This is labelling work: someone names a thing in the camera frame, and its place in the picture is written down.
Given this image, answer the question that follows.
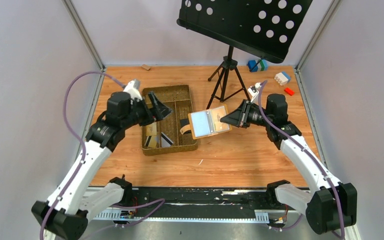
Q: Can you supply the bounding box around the orange illustrated card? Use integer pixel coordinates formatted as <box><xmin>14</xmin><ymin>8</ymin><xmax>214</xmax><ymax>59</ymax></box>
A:
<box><xmin>211</xmin><ymin>106</ymin><xmax>229</xmax><ymax>132</ymax></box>

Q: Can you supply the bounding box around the beige illustrated card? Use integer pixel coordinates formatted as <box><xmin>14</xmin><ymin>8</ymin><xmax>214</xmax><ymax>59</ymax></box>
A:
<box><xmin>145</xmin><ymin>122</ymin><xmax>158</xmax><ymax>137</ymax></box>

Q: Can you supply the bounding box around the dark grey card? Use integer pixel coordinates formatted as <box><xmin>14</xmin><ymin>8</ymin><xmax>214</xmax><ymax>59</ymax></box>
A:
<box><xmin>179</xmin><ymin>118</ymin><xmax>191</xmax><ymax>135</ymax></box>

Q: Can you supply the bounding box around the white card with black stripe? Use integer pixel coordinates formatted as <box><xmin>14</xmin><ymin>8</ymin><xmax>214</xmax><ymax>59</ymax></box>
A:
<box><xmin>144</xmin><ymin>135</ymin><xmax>159</xmax><ymax>148</ymax></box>

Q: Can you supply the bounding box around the yellow leather card holder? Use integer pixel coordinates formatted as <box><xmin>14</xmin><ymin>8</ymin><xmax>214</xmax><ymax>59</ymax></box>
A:
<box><xmin>186</xmin><ymin>104</ymin><xmax>232</xmax><ymax>140</ymax></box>

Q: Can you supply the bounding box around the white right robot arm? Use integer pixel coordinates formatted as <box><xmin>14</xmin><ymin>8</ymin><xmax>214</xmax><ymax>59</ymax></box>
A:
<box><xmin>220</xmin><ymin>93</ymin><xmax>358</xmax><ymax>235</ymax></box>

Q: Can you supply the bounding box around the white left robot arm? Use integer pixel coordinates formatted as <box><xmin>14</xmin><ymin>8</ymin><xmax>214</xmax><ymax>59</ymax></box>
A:
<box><xmin>31</xmin><ymin>91</ymin><xmax>173</xmax><ymax>240</ymax></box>

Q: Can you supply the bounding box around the woven straw divided tray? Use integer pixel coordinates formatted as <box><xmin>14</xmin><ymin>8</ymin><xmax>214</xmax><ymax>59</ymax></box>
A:
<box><xmin>141</xmin><ymin>84</ymin><xmax>198</xmax><ymax>156</ymax></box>

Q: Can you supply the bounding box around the red toy block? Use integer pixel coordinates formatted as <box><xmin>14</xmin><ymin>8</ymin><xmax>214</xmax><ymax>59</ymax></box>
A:
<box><xmin>284</xmin><ymin>87</ymin><xmax>295</xmax><ymax>96</ymax></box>

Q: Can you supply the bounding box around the white blue toy block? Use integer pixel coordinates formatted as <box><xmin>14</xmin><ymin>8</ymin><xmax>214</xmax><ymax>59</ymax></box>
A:
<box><xmin>274</xmin><ymin>71</ymin><xmax>292</xmax><ymax>86</ymax></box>

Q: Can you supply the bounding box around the small wooden block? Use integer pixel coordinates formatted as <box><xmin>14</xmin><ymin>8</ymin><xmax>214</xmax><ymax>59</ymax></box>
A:
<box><xmin>141</xmin><ymin>64</ymin><xmax>152</xmax><ymax>71</ymax></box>

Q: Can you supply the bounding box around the blue green toy block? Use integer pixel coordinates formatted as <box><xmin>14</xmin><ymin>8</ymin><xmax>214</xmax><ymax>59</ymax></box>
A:
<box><xmin>247</xmin><ymin>59</ymin><xmax>269</xmax><ymax>73</ymax></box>

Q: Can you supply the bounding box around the black music stand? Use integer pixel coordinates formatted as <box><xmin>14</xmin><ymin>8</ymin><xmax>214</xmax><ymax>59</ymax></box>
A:
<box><xmin>176</xmin><ymin>0</ymin><xmax>312</xmax><ymax>107</ymax></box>

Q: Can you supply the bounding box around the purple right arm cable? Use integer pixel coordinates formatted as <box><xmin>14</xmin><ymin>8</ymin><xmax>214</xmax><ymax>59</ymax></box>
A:
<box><xmin>257</xmin><ymin>80</ymin><xmax>346</xmax><ymax>239</ymax></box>

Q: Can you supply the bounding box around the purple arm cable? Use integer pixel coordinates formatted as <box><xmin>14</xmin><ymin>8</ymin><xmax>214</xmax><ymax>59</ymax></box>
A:
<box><xmin>39</xmin><ymin>70</ymin><xmax>166</xmax><ymax>240</ymax></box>
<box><xmin>257</xmin><ymin>80</ymin><xmax>346</xmax><ymax>239</ymax></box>

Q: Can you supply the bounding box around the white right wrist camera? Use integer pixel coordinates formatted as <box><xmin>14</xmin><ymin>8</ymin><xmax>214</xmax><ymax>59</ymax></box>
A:
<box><xmin>247</xmin><ymin>80</ymin><xmax>268</xmax><ymax>105</ymax></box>

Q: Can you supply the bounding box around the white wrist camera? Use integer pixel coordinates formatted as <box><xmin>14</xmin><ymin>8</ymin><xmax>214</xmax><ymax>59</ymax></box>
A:
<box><xmin>247</xmin><ymin>80</ymin><xmax>268</xmax><ymax>105</ymax></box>
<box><xmin>123</xmin><ymin>79</ymin><xmax>143</xmax><ymax>101</ymax></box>

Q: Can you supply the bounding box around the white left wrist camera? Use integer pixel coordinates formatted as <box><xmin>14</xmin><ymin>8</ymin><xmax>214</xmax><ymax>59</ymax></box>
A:
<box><xmin>123</xmin><ymin>79</ymin><xmax>143</xmax><ymax>101</ymax></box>

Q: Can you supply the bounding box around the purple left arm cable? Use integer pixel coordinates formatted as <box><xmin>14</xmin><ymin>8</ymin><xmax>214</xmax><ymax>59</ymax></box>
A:
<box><xmin>39</xmin><ymin>70</ymin><xmax>166</xmax><ymax>240</ymax></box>

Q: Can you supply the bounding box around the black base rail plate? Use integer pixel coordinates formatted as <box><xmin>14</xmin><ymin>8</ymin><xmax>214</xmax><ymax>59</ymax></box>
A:
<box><xmin>100</xmin><ymin>186</ymin><xmax>299</xmax><ymax>220</ymax></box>

